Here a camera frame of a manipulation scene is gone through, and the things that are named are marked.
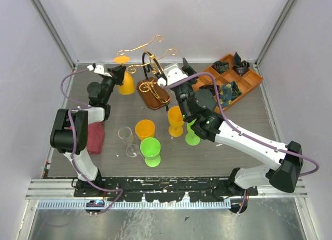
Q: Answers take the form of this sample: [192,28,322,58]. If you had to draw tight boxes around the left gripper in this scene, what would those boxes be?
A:
[101,65,126,104]

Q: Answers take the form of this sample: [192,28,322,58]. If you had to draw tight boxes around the orange goblet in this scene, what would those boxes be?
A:
[168,106,184,137]
[135,119,155,140]
[114,55,135,95]

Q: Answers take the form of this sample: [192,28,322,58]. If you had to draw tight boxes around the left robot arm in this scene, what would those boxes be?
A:
[50,64,126,196]

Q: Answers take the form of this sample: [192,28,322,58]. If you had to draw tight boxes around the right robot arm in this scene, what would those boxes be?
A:
[150,57,303,195]

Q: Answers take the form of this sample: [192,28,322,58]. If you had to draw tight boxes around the gold wine glass rack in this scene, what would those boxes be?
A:
[114,35,178,111]

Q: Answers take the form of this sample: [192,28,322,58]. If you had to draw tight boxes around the clear wine glass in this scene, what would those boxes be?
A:
[118,126,144,159]

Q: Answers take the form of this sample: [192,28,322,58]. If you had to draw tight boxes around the black orange folded tie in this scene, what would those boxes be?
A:
[199,84,220,96]

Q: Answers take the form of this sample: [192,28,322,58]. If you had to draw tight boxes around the dark green folded tie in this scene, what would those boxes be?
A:
[212,61,229,74]

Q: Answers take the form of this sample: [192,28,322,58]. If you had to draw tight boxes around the red cloth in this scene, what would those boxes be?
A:
[87,122,105,154]

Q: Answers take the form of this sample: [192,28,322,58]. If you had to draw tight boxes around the blue floral folded tie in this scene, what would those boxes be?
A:
[219,81,242,108]

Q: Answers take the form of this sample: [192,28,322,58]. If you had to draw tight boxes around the green goblet right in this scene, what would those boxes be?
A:
[185,120,201,146]

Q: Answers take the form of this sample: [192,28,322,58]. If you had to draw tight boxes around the green goblet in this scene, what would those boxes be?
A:
[140,137,161,167]
[185,120,201,146]

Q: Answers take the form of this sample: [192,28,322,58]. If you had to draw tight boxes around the wooden compartment tray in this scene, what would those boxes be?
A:
[203,54,263,111]

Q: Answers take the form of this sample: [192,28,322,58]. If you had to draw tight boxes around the green goblet front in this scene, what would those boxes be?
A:
[140,137,161,167]

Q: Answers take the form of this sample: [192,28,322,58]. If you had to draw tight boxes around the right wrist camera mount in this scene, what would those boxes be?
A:
[157,63,188,87]

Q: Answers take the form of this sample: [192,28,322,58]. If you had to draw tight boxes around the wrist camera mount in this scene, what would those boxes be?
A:
[157,63,188,87]
[87,62,111,76]

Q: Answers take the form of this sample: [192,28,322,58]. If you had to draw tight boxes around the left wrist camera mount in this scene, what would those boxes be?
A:
[87,62,111,76]

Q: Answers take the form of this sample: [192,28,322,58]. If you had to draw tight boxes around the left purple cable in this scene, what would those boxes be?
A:
[60,67,124,215]

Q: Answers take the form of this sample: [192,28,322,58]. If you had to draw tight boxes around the purple cable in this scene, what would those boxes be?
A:
[60,67,124,215]
[162,72,320,176]

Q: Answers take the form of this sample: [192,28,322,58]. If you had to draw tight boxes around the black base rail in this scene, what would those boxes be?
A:
[71,177,244,203]

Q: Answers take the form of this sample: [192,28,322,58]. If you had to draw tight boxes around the grey cable duct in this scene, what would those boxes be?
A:
[36,199,231,210]

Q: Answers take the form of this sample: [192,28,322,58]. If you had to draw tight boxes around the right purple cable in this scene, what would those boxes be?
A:
[162,72,320,176]

